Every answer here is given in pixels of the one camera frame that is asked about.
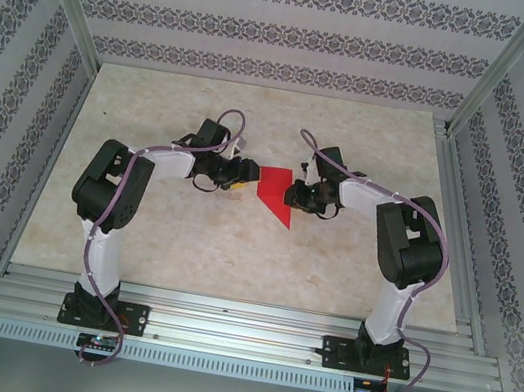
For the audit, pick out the red paper sheet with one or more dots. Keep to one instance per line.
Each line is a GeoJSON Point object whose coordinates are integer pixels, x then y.
{"type": "Point", "coordinates": [273, 188]}

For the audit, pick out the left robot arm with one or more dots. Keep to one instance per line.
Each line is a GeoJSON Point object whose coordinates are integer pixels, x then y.
{"type": "Point", "coordinates": [111, 189]}

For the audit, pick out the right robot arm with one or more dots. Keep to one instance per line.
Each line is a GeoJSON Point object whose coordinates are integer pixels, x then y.
{"type": "Point", "coordinates": [414, 253]}

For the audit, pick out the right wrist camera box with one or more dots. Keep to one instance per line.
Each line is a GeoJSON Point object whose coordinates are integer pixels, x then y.
{"type": "Point", "coordinates": [307, 174]}

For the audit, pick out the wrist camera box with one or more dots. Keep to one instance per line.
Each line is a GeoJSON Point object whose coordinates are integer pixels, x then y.
{"type": "Point", "coordinates": [307, 174]}
{"type": "Point", "coordinates": [238, 146]}

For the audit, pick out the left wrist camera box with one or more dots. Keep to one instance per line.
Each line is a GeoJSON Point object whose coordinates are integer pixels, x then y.
{"type": "Point", "coordinates": [238, 146]}

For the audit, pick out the aluminium mounting rail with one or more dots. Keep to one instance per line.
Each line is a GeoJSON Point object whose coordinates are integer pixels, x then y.
{"type": "Point", "coordinates": [234, 323]}

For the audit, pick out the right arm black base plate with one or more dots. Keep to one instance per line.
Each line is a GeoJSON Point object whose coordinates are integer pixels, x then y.
{"type": "Point", "coordinates": [333, 352]}

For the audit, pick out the aluminium side rail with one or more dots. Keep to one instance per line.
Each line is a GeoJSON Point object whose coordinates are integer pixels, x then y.
{"type": "Point", "coordinates": [44, 178]}
{"type": "Point", "coordinates": [458, 291]}

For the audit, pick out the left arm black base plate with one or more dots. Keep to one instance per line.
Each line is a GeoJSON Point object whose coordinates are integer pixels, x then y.
{"type": "Point", "coordinates": [136, 318]}

